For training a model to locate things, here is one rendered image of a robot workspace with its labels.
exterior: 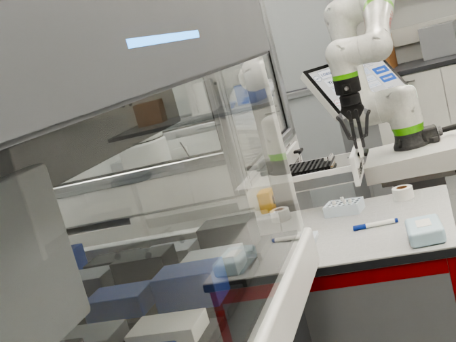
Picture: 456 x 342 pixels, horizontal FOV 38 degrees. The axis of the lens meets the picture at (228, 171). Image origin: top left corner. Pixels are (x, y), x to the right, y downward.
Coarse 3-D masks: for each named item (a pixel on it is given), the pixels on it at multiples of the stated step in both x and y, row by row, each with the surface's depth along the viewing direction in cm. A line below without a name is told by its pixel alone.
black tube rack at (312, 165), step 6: (300, 162) 259; (306, 162) 256; (312, 162) 253; (318, 162) 250; (324, 162) 247; (294, 168) 251; (300, 168) 248; (306, 168) 245; (312, 168) 242; (318, 168) 240; (324, 168) 239; (330, 168) 248; (294, 174) 254; (300, 174) 251
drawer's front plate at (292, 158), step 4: (292, 144) 289; (296, 144) 290; (288, 148) 281; (292, 148) 282; (296, 148) 289; (288, 152) 272; (292, 152) 280; (288, 156) 271; (292, 156) 278; (296, 156) 285; (288, 160) 269; (292, 160) 277; (296, 160) 284; (300, 160) 292
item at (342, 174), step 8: (336, 160) 258; (344, 160) 257; (336, 168) 235; (344, 168) 234; (296, 176) 239; (304, 176) 238; (312, 176) 237; (320, 176) 237; (328, 176) 236; (336, 176) 235; (344, 176) 234; (352, 176) 233; (296, 184) 239; (304, 184) 239; (312, 184) 238; (320, 184) 237; (328, 184) 236; (336, 184) 236; (296, 192) 240
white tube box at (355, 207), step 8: (336, 200) 230; (352, 200) 225; (360, 200) 223; (328, 208) 224; (336, 208) 222; (344, 208) 221; (352, 208) 220; (360, 208) 221; (328, 216) 224; (336, 216) 223
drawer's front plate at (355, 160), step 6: (354, 150) 241; (354, 156) 232; (354, 162) 230; (360, 162) 247; (354, 168) 231; (360, 168) 243; (354, 174) 231; (360, 174) 239; (354, 180) 232; (360, 180) 235
